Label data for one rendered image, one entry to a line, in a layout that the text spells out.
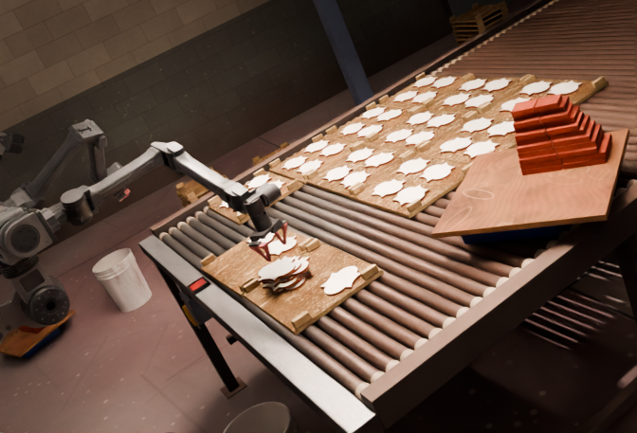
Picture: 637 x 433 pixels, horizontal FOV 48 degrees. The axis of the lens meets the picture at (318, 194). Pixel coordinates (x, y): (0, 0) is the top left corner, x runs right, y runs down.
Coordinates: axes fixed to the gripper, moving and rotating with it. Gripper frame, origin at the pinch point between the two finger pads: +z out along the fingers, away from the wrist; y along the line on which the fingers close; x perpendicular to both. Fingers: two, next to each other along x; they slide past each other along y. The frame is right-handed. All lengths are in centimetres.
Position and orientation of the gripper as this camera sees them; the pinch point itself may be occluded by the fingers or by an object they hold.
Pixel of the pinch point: (276, 250)
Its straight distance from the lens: 238.0
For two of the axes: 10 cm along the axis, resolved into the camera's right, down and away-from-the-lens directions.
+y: 4.9, -5.1, 7.0
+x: -7.8, 1.0, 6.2
